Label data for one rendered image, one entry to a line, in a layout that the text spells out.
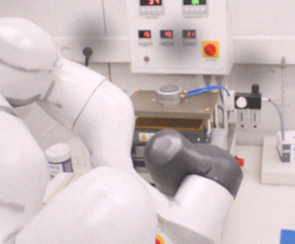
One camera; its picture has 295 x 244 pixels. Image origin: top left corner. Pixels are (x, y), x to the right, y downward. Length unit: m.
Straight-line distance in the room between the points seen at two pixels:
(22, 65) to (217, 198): 0.37
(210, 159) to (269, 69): 0.99
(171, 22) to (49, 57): 0.73
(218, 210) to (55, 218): 0.35
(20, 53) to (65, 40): 1.19
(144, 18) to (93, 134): 0.71
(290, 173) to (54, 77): 1.00
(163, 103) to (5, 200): 0.78
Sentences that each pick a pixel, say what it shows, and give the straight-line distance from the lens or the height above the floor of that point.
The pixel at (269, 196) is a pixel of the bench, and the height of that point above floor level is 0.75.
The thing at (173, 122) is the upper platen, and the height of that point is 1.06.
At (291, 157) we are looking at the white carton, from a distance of 1.57.
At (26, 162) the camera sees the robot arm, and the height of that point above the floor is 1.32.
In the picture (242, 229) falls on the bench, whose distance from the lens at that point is 1.31.
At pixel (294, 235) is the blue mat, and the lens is 1.30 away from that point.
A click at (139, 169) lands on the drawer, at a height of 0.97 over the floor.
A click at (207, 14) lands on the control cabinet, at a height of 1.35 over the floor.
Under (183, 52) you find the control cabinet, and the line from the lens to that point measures 1.35.
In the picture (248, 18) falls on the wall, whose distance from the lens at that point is 1.65.
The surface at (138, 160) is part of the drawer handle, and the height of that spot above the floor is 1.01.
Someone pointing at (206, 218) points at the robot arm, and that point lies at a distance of 0.71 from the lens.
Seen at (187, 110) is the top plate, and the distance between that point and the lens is 1.19.
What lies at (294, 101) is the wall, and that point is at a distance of 1.73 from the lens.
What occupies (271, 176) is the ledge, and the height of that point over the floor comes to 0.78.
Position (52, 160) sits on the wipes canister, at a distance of 1.55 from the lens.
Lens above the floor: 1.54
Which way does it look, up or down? 19 degrees down
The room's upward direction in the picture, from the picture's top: 2 degrees counter-clockwise
